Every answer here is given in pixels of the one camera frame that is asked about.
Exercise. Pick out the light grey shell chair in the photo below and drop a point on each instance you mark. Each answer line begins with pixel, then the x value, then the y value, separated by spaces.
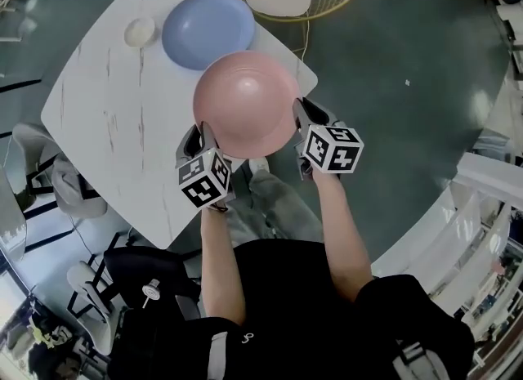
pixel 88 284

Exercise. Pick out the person's right forearm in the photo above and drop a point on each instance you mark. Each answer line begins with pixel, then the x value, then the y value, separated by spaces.
pixel 343 235

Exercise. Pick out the blue big plate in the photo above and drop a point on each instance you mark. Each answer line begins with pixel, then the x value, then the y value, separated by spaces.
pixel 204 27

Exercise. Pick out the pink big plate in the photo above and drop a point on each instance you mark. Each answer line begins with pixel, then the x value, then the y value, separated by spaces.
pixel 245 100

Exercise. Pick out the grey oval table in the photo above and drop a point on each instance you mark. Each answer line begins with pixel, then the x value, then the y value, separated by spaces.
pixel 10 215

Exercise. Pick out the grey bundled cloth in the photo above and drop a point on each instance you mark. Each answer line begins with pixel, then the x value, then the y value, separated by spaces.
pixel 73 190

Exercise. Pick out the person's white shoe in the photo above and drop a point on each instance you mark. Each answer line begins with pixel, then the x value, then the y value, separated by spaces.
pixel 259 164

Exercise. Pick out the small cream bowl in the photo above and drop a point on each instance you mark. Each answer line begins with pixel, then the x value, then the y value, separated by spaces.
pixel 140 32

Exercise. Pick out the white stair balustrade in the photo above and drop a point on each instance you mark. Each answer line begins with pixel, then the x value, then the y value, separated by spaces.
pixel 461 215

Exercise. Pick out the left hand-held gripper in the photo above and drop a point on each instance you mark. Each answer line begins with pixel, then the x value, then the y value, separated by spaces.
pixel 204 178

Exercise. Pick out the person's grey trousers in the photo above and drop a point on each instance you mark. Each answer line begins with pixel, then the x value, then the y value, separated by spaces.
pixel 278 211

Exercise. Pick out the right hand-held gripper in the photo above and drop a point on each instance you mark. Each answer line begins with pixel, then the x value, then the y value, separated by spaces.
pixel 333 149

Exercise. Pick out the grey upholstered chair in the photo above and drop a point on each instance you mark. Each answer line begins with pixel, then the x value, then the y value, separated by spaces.
pixel 28 137

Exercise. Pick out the person's left forearm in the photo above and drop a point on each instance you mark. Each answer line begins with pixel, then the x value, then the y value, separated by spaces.
pixel 220 264

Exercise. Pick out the person's black shirt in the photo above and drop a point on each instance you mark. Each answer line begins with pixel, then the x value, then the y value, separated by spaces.
pixel 294 309

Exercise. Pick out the black office chair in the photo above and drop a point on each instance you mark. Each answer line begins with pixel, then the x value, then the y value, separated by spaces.
pixel 143 264

